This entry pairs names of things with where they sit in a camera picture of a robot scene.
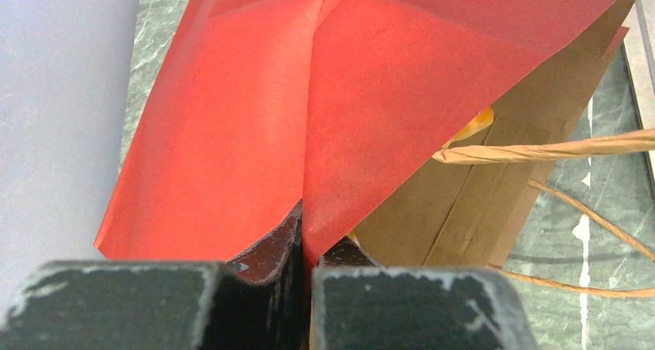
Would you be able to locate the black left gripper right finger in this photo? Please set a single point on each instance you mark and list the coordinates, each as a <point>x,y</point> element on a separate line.
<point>359,304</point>

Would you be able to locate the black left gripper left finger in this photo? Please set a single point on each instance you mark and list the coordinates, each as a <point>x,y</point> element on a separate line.
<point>253,301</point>

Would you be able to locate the red brown paper bag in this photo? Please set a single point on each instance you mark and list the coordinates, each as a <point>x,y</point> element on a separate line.
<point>343,106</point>

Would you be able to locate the orange fake bread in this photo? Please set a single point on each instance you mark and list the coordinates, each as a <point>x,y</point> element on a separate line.
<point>483,120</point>

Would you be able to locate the metal baking tray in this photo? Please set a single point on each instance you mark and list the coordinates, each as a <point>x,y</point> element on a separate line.
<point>638,48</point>

